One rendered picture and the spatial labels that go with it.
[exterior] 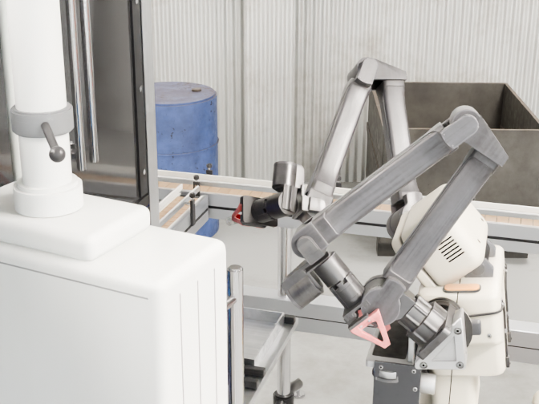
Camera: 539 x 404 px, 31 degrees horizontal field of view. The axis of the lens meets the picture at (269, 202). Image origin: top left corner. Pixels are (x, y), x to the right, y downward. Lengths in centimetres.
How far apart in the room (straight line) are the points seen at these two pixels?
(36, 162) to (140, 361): 31
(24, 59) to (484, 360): 121
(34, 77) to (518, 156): 389
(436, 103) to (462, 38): 51
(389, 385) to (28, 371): 92
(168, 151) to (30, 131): 378
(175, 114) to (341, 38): 145
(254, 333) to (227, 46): 373
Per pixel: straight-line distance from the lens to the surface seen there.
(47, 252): 137
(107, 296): 130
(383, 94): 237
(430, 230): 187
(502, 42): 625
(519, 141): 499
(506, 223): 321
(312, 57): 609
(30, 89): 135
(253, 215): 225
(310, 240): 185
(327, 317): 345
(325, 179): 223
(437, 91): 589
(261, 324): 258
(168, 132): 509
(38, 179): 139
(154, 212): 261
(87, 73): 207
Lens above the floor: 208
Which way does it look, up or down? 20 degrees down
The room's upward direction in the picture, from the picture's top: straight up
